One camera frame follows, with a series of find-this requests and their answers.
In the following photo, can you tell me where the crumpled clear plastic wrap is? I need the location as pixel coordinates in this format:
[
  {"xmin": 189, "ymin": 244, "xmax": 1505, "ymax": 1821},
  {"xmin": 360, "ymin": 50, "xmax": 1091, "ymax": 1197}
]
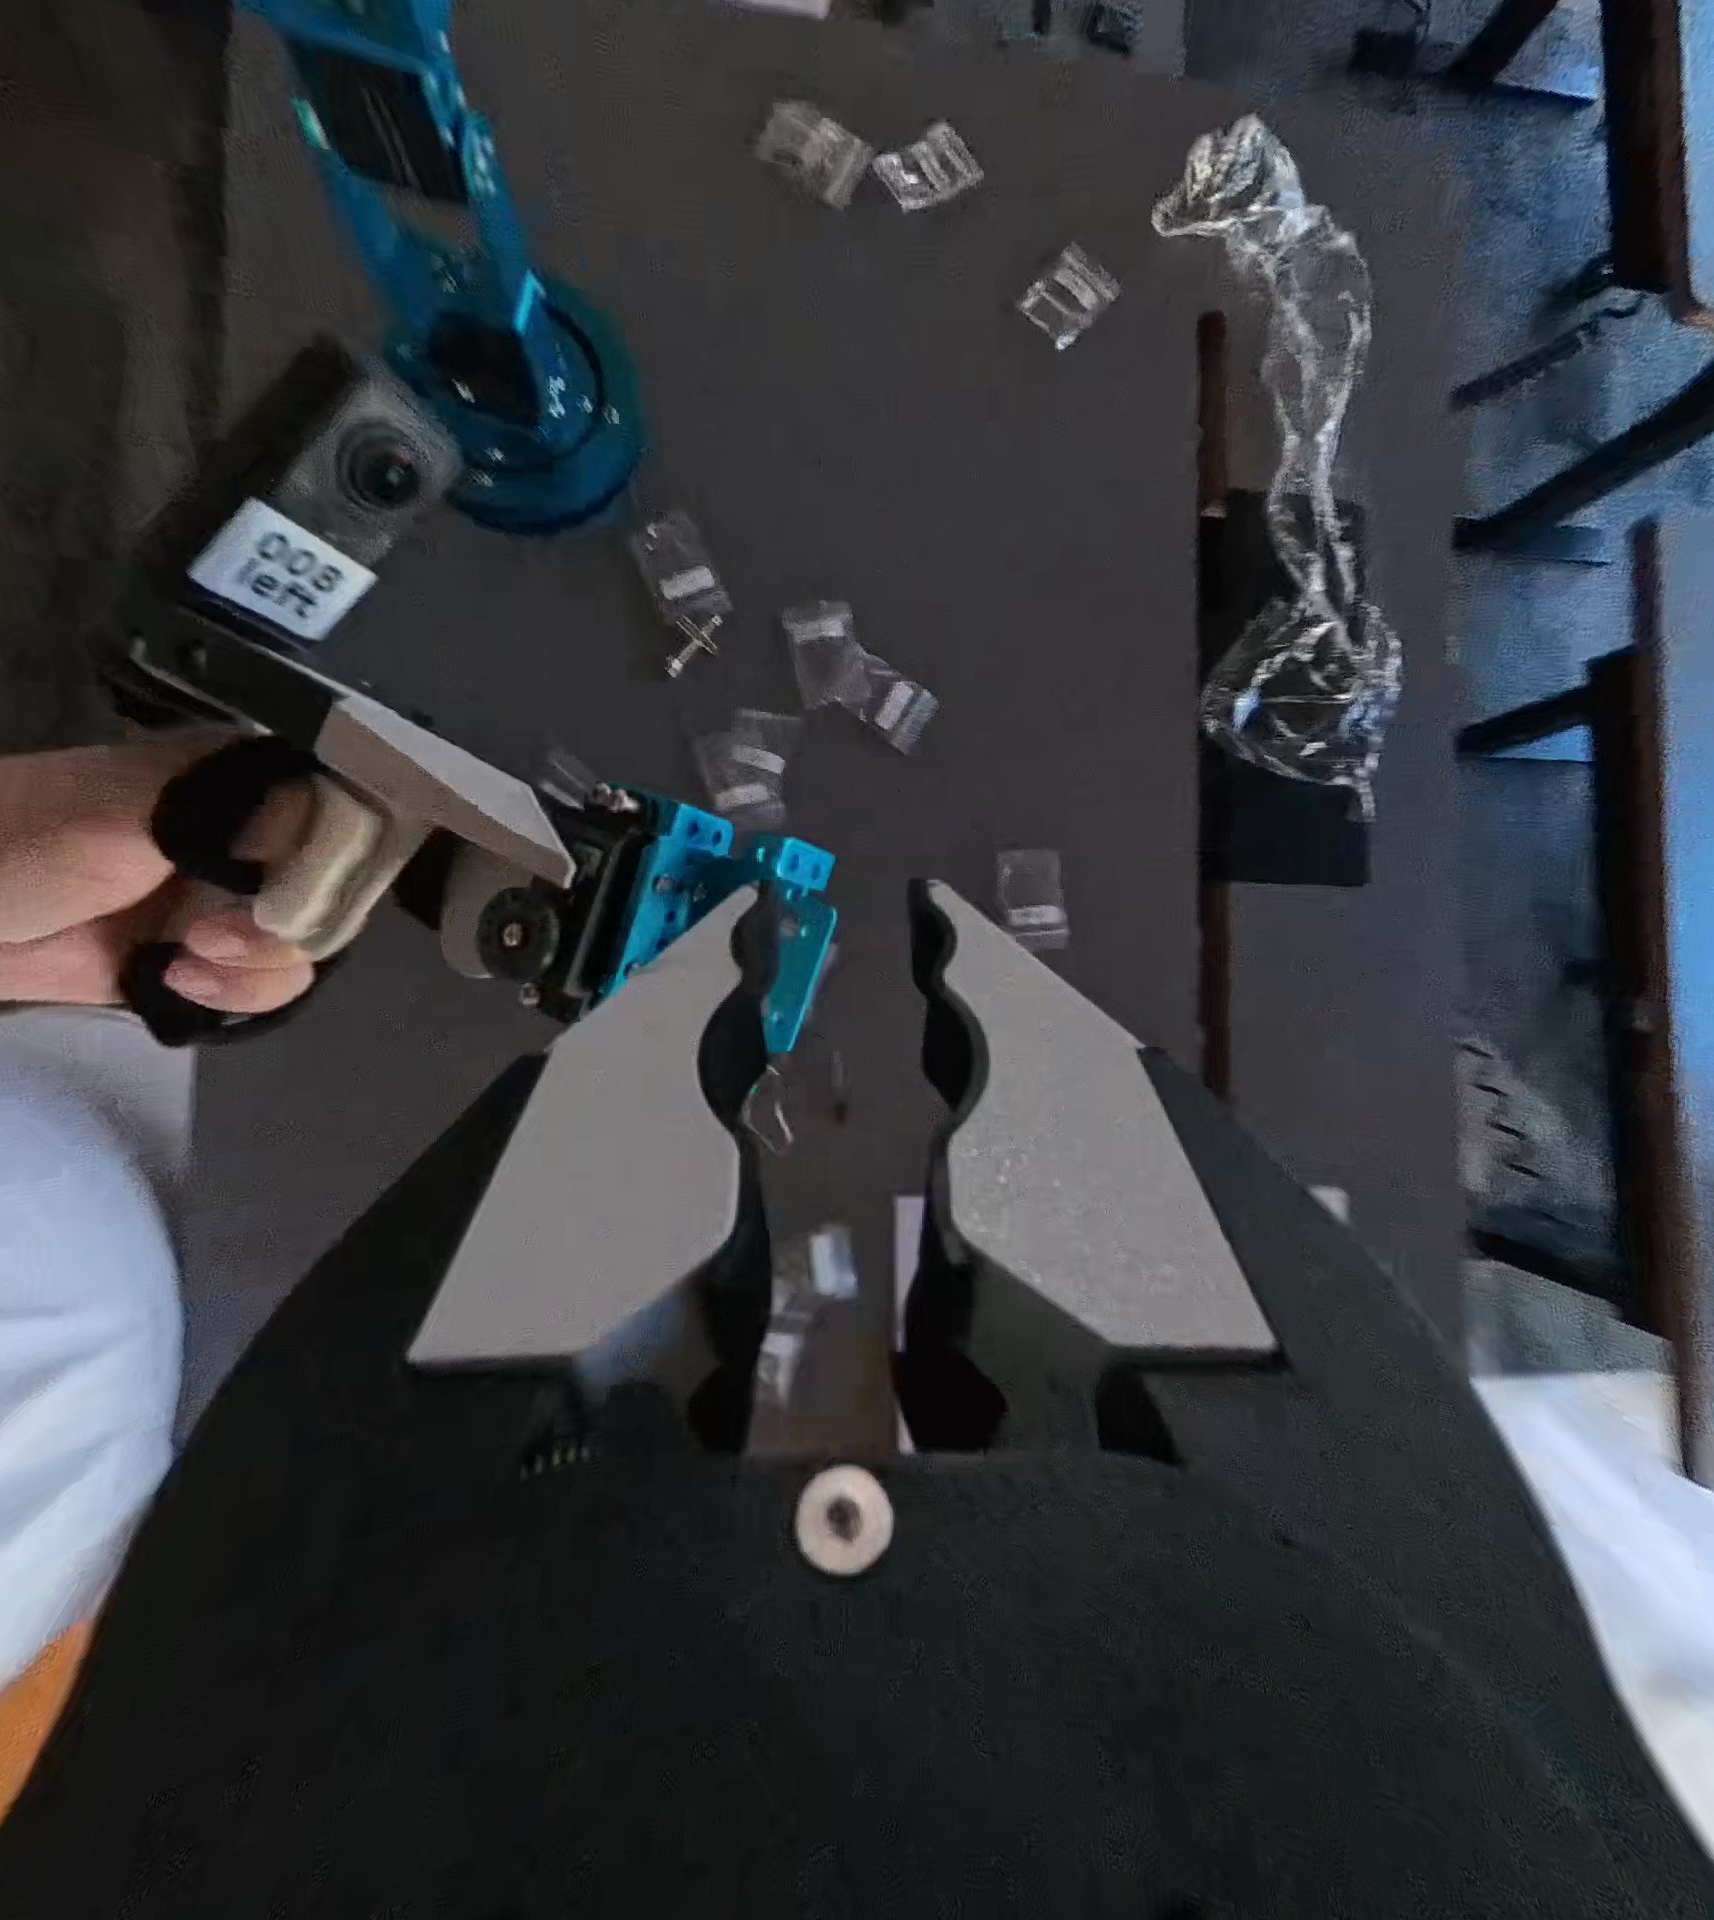
[{"xmin": 1153, "ymin": 110, "xmax": 1405, "ymax": 820}]

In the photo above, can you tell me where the person's white shirt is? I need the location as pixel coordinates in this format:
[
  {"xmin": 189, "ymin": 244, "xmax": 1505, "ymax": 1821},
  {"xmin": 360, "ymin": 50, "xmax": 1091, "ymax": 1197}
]
[{"xmin": 0, "ymin": 1006, "xmax": 194, "ymax": 1807}]

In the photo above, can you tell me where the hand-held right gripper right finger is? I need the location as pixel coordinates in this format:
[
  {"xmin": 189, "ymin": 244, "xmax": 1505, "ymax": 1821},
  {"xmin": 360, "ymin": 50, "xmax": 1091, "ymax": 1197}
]
[{"xmin": 893, "ymin": 879, "xmax": 1283, "ymax": 1455}]

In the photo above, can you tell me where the person's left hand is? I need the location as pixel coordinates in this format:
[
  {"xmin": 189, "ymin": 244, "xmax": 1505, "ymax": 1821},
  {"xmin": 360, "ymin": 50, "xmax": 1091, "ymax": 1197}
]
[{"xmin": 0, "ymin": 743, "xmax": 335, "ymax": 1012}]

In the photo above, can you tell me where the dark desk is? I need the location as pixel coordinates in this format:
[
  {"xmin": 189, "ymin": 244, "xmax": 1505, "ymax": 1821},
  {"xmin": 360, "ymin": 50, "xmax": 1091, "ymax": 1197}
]
[{"xmin": 175, "ymin": 0, "xmax": 1474, "ymax": 1503}]

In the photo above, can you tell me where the black servo with blue bracket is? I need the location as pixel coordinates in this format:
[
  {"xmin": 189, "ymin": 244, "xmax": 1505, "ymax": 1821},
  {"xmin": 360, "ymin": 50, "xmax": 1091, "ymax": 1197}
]
[{"xmin": 521, "ymin": 782, "xmax": 841, "ymax": 1056}]

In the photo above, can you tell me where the white instruction booklet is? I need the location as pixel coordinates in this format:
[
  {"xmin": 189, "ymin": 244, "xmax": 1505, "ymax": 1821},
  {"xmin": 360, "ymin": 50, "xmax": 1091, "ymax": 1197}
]
[{"xmin": 893, "ymin": 1184, "xmax": 1714, "ymax": 1920}]

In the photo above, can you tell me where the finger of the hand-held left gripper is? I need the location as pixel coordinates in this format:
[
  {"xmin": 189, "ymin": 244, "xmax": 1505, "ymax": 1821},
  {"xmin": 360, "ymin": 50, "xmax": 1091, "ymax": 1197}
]
[
  {"xmin": 318, "ymin": 692, "xmax": 575, "ymax": 889},
  {"xmin": 397, "ymin": 839, "xmax": 564, "ymax": 987}
]

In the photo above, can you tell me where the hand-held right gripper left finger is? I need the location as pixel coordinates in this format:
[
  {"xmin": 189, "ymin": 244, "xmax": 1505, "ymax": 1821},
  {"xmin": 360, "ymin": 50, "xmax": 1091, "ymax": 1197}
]
[{"xmin": 404, "ymin": 882, "xmax": 788, "ymax": 1450}]

